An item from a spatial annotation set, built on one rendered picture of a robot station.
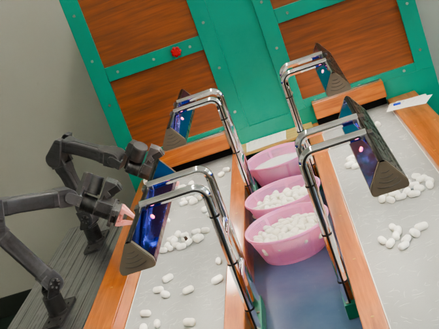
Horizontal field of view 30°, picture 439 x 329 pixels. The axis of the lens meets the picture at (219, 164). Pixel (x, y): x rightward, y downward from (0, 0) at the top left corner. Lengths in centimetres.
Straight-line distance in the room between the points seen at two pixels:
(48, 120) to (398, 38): 196
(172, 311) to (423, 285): 70
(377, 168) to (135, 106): 193
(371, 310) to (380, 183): 32
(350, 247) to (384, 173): 54
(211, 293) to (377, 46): 153
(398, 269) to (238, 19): 161
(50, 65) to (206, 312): 246
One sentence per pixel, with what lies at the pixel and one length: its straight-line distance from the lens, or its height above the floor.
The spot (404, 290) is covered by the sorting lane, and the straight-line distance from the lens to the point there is 198.
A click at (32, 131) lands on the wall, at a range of 452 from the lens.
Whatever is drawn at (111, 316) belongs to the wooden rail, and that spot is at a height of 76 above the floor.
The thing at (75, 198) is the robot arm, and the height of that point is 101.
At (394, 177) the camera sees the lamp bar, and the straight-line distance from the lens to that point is 172.
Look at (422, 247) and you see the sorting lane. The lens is 216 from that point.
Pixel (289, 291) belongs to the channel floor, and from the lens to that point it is 230.
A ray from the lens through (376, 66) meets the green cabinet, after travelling 347.
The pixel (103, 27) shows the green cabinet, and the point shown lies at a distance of 345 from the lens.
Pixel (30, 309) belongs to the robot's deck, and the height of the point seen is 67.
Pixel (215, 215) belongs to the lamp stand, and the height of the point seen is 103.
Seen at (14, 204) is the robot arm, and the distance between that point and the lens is 264.
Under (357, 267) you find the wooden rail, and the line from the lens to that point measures 210.
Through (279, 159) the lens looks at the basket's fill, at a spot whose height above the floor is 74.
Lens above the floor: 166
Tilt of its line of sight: 16 degrees down
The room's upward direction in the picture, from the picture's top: 20 degrees counter-clockwise
